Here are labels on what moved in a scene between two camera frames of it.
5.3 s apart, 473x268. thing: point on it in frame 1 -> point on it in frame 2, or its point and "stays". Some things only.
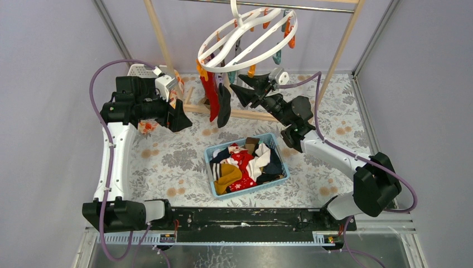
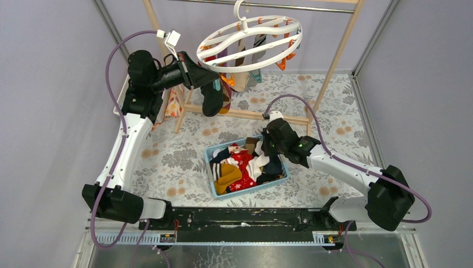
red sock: [210, 87] -> [227, 96]
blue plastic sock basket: [268, 139] stays
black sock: [224, 105] -> [212, 100]
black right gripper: [259, 82] -> [265, 146]
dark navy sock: [275, 166] stays
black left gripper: [169, 115] -> [187, 70]
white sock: [254, 166] stays
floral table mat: [172, 166] stays
